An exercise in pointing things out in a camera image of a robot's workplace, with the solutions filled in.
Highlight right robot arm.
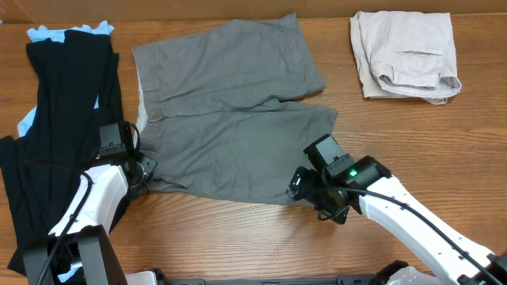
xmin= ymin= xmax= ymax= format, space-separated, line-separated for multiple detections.
xmin=286 ymin=156 xmax=506 ymax=284

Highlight grey shorts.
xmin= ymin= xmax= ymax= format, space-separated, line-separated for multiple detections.
xmin=133 ymin=14 xmax=337 ymax=204

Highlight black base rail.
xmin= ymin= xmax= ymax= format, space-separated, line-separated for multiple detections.
xmin=126 ymin=260 xmax=436 ymax=285

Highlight folded beige shorts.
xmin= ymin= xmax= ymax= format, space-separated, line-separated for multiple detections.
xmin=350 ymin=11 xmax=462 ymax=105

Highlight black garment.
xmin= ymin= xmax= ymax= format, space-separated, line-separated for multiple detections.
xmin=0 ymin=28 xmax=132 ymax=278

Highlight light blue garment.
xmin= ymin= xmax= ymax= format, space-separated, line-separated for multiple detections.
xmin=16 ymin=20 xmax=116 ymax=283

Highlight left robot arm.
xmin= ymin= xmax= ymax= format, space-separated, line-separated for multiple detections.
xmin=23 ymin=157 xmax=165 ymax=285

